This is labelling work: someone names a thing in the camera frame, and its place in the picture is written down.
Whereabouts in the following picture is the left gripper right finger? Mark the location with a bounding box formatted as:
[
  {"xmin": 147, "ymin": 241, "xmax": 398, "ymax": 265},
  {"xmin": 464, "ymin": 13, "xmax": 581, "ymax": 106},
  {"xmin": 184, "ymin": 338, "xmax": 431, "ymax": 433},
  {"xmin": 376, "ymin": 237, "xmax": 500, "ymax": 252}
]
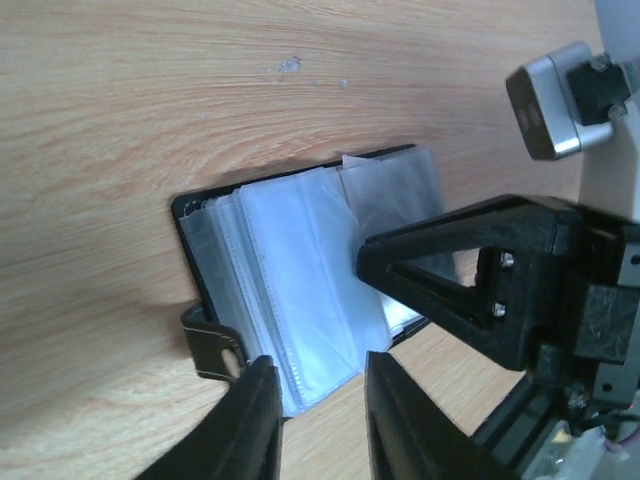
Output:
[{"xmin": 365, "ymin": 351, "xmax": 518, "ymax": 480}]

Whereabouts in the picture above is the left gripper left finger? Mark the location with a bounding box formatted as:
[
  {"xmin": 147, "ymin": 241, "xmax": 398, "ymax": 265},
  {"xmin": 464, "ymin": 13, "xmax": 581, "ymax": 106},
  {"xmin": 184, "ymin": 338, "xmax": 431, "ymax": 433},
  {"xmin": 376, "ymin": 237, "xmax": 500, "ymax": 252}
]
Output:
[{"xmin": 138, "ymin": 356, "xmax": 283, "ymax": 479}]

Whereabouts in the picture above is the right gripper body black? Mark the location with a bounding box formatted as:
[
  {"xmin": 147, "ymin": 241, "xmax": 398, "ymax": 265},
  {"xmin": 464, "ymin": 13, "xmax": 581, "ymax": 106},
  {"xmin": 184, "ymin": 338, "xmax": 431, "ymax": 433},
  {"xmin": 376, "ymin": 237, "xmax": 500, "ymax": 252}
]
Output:
[{"xmin": 474, "ymin": 209, "xmax": 640, "ymax": 451}]

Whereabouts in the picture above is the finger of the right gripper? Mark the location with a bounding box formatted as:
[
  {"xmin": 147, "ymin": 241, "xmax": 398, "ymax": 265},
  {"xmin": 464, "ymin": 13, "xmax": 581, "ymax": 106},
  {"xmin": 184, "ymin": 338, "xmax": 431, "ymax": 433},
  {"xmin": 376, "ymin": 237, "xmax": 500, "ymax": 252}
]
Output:
[{"xmin": 356, "ymin": 194, "xmax": 583, "ymax": 370}]

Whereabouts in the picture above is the black leather card holder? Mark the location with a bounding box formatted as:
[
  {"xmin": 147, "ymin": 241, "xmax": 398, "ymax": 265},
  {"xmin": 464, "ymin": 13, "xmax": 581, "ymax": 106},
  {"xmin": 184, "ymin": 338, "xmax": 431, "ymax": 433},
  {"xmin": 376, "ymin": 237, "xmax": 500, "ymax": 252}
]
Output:
[{"xmin": 170, "ymin": 145, "xmax": 443, "ymax": 418}]

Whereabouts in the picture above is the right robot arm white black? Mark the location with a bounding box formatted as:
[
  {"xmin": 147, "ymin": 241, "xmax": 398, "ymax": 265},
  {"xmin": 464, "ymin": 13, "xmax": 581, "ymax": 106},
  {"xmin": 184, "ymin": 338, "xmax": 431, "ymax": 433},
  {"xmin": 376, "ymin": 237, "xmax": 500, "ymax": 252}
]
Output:
[{"xmin": 357, "ymin": 1, "xmax": 639, "ymax": 435}]

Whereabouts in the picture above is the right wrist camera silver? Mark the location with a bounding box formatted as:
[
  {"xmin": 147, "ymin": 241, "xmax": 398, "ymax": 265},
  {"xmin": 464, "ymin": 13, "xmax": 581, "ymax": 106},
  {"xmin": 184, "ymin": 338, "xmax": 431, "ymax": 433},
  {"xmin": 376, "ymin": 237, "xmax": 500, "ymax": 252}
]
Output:
[{"xmin": 505, "ymin": 41, "xmax": 637, "ymax": 161}]

